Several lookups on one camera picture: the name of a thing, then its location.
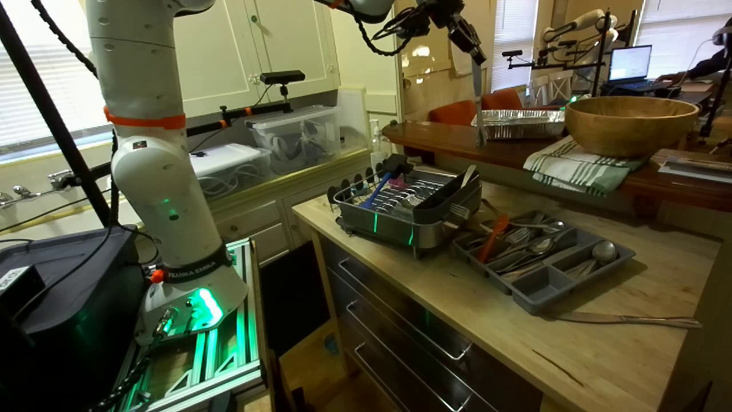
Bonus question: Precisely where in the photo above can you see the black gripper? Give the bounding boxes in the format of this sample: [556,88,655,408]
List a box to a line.
[414,0,488,65]

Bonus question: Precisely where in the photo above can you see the clear plastic storage bin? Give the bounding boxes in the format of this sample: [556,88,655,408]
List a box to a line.
[248,104,345,175]

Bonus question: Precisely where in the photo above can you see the black cutlery caddy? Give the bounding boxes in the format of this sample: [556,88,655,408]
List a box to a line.
[414,178,485,226]

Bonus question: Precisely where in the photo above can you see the grey dish drying rack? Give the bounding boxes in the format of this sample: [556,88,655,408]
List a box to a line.
[327,153,485,258]

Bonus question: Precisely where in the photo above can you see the grey utensil tray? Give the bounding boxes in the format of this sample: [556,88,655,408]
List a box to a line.
[450,208,638,317]

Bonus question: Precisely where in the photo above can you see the large silver spoon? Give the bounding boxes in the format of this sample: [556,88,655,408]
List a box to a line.
[568,238,623,280]

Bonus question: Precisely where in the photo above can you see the black camera on stand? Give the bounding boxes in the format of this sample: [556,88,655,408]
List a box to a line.
[258,69,307,100]

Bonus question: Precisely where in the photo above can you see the silver utensil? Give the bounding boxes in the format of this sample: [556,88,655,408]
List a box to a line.
[456,162,480,193]

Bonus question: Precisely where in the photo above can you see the blue plastic ladle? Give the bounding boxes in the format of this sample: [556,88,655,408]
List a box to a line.
[358,178,397,212]

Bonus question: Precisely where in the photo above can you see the white wall cabinet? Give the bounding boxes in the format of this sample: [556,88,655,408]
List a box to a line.
[170,0,342,123]

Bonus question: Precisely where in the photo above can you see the aluminium profile robot base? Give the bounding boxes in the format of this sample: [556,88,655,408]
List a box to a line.
[113,235,271,412]

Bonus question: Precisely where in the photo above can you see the black box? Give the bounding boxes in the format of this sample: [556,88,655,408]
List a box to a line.
[0,224,148,412]

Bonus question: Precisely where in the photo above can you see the aluminium foil tray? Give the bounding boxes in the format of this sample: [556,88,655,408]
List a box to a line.
[470,108,568,144]

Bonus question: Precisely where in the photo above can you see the white wire basket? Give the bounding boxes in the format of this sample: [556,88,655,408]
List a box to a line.
[525,66,574,108]

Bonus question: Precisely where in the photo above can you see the open laptop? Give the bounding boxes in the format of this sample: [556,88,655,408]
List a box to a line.
[605,44,681,99]

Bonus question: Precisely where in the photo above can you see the green white striped cloth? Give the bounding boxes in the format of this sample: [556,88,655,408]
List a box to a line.
[522,136,647,198]

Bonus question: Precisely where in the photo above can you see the wooden bowl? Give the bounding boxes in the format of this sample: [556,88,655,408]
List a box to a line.
[564,93,703,161]

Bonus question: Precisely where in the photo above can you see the black tripod pole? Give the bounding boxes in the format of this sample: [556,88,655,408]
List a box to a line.
[0,3,116,226]

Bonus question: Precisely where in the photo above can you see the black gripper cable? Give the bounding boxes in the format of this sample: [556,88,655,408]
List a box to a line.
[353,8,431,60]

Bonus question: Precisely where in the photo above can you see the orange handled utensil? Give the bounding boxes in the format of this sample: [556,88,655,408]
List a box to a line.
[477,216,516,266]

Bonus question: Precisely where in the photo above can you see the grey drawer fronts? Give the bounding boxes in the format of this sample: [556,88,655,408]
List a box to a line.
[318,238,535,412]

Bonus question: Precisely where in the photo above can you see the white plastic box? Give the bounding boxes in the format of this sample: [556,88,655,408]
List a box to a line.
[189,143,272,201]

